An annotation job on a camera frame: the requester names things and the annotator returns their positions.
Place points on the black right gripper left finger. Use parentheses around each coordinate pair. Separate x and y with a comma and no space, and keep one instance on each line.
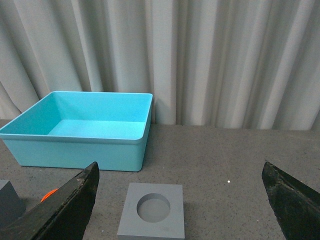
(64,215)

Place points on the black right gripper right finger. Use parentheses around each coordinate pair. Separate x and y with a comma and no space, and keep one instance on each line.
(295,205)

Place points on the orange cylinder with white numbers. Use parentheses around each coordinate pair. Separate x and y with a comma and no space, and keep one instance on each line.
(48,194)

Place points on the gray block with square hole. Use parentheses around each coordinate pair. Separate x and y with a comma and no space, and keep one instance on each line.
(11,206)

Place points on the gray block with round hole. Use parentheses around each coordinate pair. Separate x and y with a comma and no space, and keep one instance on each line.
(152,211)

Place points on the light blue plastic box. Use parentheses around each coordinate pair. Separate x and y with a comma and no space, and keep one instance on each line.
(72,129)

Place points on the white pleated curtain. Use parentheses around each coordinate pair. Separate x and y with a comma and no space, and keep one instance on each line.
(237,64)

